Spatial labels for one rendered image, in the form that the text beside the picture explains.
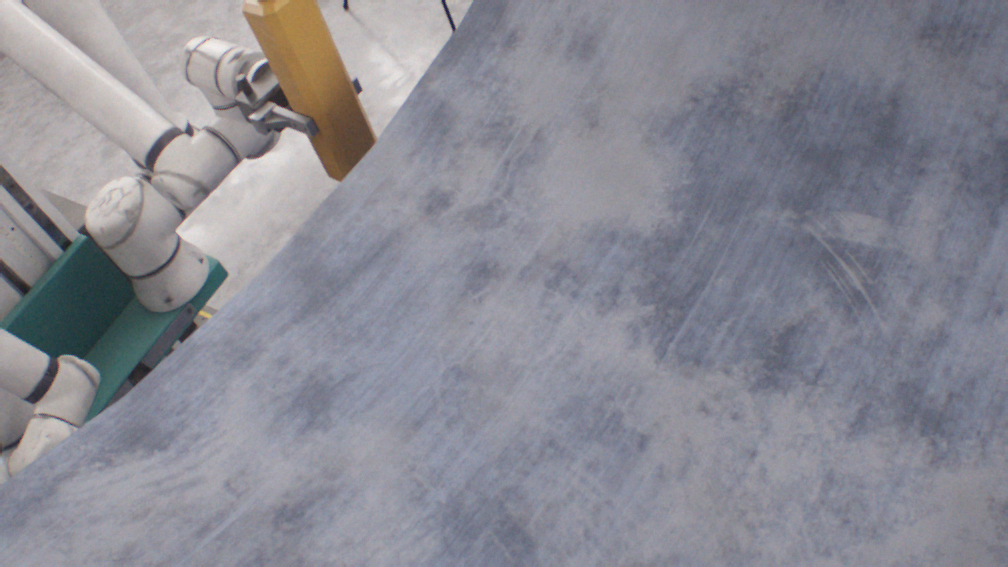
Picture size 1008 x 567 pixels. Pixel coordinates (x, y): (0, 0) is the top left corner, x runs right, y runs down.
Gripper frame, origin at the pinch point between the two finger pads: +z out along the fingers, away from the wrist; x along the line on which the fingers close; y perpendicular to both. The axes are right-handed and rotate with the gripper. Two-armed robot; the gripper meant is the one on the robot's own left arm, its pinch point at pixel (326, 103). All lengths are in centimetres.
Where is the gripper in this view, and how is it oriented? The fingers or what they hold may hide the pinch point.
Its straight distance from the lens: 112.5
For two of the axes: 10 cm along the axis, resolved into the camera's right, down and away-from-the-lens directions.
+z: 8.1, 3.5, -4.7
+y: -1.8, -6.1, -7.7
